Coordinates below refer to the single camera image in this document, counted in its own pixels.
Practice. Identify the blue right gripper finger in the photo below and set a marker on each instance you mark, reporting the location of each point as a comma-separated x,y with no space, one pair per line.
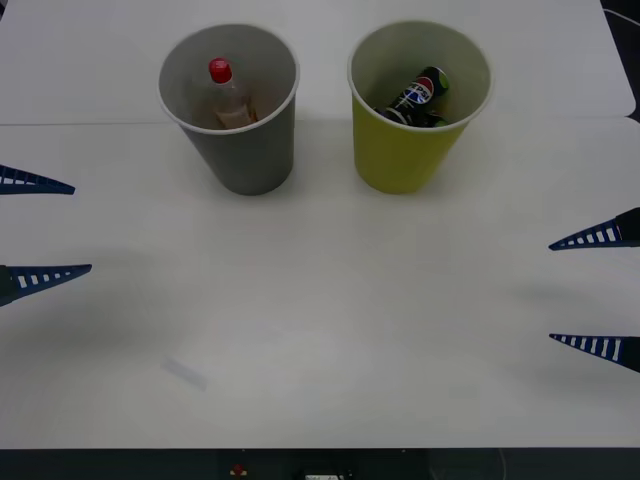
627,350
625,227

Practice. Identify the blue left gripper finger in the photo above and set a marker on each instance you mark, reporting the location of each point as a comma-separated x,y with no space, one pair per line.
15,290
35,186

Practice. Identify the clear bottle with red cap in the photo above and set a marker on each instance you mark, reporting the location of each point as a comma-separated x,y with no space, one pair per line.
221,71

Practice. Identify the dark robot torso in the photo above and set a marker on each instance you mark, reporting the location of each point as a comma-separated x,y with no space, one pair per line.
125,465

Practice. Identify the grey plastic bin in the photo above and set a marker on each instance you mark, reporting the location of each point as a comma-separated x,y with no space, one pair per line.
250,160

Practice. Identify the yellow-green plastic bin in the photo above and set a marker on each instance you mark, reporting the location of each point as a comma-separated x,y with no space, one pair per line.
395,160

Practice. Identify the black can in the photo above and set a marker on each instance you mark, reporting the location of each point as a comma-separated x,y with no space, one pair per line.
407,118
420,90

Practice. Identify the red button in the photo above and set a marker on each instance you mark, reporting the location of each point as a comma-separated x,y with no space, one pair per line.
237,470

